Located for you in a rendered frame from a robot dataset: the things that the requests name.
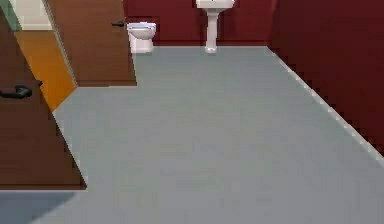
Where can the white pedestal sink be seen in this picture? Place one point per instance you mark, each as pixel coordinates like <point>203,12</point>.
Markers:
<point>212,23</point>

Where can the brown wooden room door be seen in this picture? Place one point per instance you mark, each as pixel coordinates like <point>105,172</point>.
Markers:
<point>30,140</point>
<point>96,46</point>

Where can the white toilet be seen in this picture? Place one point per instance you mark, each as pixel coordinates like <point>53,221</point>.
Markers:
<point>141,35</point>

